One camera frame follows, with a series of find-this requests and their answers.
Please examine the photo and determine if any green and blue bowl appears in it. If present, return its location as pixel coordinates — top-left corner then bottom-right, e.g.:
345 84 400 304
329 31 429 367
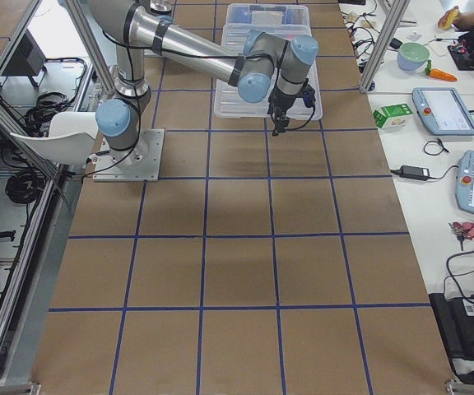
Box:
397 42 430 71

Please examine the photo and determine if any clear plastic storage box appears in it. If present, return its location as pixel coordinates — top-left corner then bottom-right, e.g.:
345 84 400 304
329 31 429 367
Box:
221 3 312 51

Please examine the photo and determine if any aluminium frame post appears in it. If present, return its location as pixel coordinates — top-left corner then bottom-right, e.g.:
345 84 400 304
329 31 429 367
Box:
359 0 410 94

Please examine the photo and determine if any black power adapter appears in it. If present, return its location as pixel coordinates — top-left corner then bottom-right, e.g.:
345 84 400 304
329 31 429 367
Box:
390 165 430 181

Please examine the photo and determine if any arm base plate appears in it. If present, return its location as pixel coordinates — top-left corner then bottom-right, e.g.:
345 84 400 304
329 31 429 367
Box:
92 128 165 182

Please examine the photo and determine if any green white carton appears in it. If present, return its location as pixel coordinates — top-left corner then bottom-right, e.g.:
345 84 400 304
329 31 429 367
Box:
373 103 414 129

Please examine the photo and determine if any blue plastic tray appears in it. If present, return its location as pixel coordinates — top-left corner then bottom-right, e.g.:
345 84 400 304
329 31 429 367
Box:
225 3 309 26

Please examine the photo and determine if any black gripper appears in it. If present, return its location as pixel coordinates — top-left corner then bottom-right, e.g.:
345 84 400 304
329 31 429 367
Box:
267 81 316 137

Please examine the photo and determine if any coiled black cable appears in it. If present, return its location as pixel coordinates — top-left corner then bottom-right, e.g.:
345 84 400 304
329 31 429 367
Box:
5 169 40 205

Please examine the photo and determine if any clear plastic box lid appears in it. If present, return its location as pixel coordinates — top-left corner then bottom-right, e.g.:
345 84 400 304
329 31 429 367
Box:
212 23 324 121

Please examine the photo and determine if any toy carrot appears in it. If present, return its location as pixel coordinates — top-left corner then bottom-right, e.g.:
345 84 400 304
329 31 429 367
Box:
424 59 458 82

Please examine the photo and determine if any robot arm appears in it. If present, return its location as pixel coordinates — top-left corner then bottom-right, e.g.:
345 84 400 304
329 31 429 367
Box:
88 1 318 167

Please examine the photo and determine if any upper teach pendant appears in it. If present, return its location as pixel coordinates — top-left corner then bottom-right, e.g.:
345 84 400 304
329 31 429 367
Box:
411 87 474 137

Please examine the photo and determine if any white chair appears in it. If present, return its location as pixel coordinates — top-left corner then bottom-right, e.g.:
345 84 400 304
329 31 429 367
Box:
10 112 98 165

